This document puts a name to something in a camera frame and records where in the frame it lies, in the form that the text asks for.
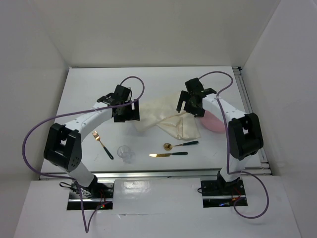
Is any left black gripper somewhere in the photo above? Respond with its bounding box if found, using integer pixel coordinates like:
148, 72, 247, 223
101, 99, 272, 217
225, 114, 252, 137
113, 99, 139, 122

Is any cream cloth placemat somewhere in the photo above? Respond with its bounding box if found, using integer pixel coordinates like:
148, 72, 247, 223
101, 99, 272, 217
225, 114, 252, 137
134, 92, 201, 140

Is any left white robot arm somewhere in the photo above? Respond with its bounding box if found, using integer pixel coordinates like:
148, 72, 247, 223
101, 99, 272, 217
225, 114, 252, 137
44, 85, 140, 198

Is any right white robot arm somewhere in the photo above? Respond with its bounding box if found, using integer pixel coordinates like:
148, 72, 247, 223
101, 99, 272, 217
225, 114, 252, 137
176, 78, 264, 194

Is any pink plate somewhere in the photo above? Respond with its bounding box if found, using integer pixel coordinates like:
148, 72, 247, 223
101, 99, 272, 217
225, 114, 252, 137
200, 111, 225, 133

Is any clear plastic cup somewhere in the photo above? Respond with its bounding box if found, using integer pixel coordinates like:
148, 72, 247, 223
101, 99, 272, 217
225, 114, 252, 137
117, 145, 135, 164

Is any gold fork green handle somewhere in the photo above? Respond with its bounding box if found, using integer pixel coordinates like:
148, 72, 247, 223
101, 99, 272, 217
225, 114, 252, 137
92, 131, 114, 160

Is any gold knife green handle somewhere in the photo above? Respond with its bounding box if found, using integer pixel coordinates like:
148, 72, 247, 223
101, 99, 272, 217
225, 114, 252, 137
149, 152, 188, 158

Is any gold spoon green handle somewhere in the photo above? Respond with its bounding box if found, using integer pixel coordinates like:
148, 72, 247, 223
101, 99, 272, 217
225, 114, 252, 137
163, 140, 199, 151

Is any right aluminium rail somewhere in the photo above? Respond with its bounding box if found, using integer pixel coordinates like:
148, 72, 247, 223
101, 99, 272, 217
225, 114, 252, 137
232, 66, 272, 176

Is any aluminium rail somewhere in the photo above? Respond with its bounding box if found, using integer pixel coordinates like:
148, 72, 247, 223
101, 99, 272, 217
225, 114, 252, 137
39, 167, 272, 180
232, 66, 272, 176

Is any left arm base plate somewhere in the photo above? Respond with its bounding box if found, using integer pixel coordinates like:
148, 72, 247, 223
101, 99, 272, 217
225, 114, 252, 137
60, 181, 114, 211

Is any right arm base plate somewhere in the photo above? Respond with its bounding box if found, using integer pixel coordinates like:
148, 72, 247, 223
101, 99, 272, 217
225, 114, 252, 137
197, 179, 248, 208

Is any front aluminium rail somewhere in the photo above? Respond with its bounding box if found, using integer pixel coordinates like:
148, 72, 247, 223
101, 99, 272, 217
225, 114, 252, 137
39, 167, 272, 180

